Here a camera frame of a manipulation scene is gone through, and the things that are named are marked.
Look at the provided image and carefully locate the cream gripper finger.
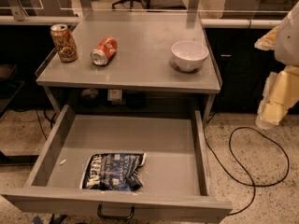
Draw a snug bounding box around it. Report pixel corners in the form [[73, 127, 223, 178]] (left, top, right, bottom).
[[254, 26, 278, 50], [255, 66, 299, 130]]

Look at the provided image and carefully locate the blue kettle chip bag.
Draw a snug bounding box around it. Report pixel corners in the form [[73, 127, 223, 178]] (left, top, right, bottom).
[[80, 153, 147, 191]]

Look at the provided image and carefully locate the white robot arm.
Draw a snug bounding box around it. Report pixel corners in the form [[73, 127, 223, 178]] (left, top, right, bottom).
[[254, 2, 299, 130]]

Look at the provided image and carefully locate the grey open drawer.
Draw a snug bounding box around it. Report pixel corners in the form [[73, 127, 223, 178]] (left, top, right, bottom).
[[1, 105, 232, 223]]

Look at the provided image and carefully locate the grey counter cabinet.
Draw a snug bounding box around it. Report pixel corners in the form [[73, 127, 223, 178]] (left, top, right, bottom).
[[36, 10, 221, 120]]

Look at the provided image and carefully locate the white bowl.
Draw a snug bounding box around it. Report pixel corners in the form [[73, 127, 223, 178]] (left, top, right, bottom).
[[171, 40, 209, 72]]

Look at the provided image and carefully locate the orange soda can lying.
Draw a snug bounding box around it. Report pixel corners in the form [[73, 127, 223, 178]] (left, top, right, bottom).
[[91, 36, 118, 66]]

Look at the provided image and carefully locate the white sticker label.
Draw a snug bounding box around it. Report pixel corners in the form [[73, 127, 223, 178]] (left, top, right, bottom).
[[107, 90, 122, 101]]

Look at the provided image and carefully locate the upright brown patterned can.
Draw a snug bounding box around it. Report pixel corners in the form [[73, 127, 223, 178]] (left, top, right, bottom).
[[50, 23, 78, 63]]

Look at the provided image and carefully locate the black floor cable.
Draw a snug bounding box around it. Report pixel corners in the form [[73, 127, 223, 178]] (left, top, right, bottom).
[[204, 112, 291, 217]]

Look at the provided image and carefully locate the black drawer handle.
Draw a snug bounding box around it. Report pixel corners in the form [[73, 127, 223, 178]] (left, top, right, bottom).
[[97, 204, 135, 220]]

